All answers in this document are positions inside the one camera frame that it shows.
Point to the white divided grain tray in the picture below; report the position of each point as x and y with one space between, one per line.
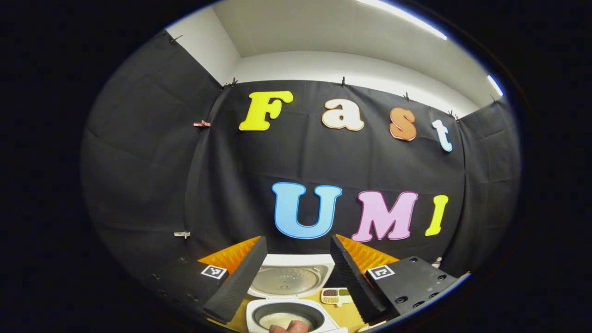
336 296

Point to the row of black cloth clips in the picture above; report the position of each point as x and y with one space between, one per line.
343 82

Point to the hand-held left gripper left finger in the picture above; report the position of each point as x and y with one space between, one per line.
238 282

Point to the pink cloth clip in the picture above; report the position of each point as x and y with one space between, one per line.
201 124

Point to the white rice cooker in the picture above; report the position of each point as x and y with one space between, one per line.
289 280

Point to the black backdrop cloth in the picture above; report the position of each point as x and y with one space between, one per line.
162 162

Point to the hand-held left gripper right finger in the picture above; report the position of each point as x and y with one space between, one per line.
354 282

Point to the silver cloth clip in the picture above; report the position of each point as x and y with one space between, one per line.
182 234

